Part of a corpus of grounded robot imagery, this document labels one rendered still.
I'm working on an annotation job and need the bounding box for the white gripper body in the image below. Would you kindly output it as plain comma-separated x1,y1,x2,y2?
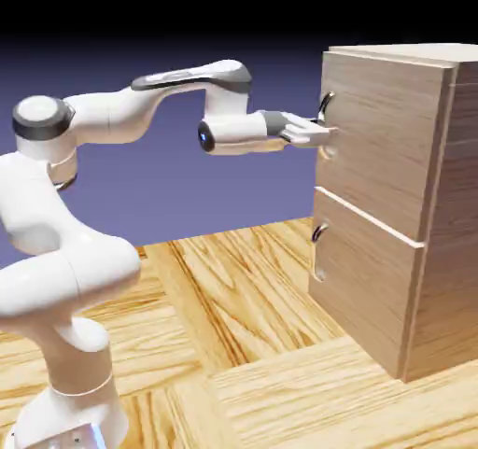
278,111,340,148

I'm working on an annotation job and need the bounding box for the long curved metal handle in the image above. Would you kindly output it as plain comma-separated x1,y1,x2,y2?
316,91,339,161

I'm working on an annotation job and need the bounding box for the short curved metal handle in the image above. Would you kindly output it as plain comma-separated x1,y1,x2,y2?
311,221,330,283

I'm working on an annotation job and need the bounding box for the light wood cabinet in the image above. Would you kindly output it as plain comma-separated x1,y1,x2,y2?
308,43,478,385

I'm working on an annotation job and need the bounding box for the small light wood cabinet door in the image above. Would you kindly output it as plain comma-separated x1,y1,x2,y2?
308,186,427,382

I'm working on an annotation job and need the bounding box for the large light wood cabinet door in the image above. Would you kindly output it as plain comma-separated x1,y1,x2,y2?
314,50,459,243

